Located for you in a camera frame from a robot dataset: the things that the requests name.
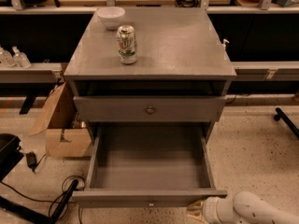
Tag clear sanitizer bottle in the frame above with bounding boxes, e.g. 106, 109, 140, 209
0, 47, 15, 67
12, 47, 31, 68

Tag brown cardboard box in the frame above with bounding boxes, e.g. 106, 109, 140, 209
29, 82, 92, 158

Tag black stand base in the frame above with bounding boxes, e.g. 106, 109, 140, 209
0, 179, 78, 224

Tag clear sanitizer bottle right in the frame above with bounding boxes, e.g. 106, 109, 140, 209
12, 47, 31, 68

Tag white ceramic bowl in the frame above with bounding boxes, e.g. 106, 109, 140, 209
96, 7, 125, 30

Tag black power adapter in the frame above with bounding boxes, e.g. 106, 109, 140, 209
26, 151, 37, 171

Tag grey wooden drawer cabinet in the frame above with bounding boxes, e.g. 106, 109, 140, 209
65, 7, 235, 137

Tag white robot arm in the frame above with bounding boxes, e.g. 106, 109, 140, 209
187, 191, 299, 224

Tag black floor cables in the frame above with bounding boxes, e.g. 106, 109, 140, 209
0, 175, 86, 224

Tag black chair leg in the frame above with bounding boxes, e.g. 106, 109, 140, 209
274, 107, 299, 138

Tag black bin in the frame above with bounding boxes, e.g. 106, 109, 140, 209
0, 133, 23, 181

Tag white pump bottle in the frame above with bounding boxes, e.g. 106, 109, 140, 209
222, 38, 230, 49

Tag green white soda can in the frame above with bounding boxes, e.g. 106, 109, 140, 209
116, 25, 137, 64

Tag grey drawer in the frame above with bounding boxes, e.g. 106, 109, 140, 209
73, 123, 227, 208
74, 96, 226, 122

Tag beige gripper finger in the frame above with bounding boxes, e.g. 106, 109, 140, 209
190, 215, 205, 224
187, 200, 204, 216

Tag clear sanitizer bottle left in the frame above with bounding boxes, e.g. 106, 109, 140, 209
0, 47, 15, 67

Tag grey top drawer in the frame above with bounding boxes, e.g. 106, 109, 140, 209
74, 96, 226, 122

